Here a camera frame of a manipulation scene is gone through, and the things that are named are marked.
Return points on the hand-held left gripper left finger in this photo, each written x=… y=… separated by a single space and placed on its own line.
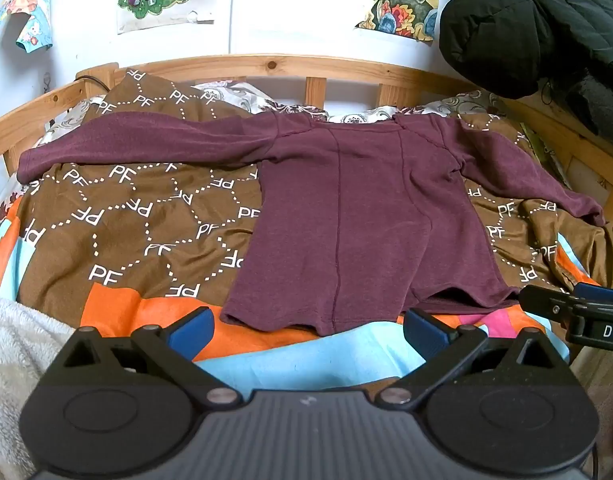
x=192 y=331

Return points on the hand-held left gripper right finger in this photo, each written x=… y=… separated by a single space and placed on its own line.
x=426 y=332

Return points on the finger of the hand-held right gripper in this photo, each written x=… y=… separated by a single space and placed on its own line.
x=598 y=292
x=543 y=301

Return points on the maroon long-sleeve shirt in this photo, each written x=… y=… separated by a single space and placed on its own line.
x=361 y=200

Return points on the brown printed blanket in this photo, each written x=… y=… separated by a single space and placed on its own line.
x=136 y=230

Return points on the white fluffy blanket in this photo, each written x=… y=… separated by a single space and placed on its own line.
x=16 y=350

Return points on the dark grey garment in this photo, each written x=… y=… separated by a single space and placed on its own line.
x=596 y=102

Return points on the floral bed sheet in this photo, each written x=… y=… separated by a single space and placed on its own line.
x=236 y=92

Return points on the black puffer jacket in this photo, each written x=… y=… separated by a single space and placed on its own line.
x=526 y=25

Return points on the wooden bed frame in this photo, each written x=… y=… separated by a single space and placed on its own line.
x=266 y=66

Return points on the colourful landscape wall poster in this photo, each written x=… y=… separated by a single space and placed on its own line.
x=401 y=0

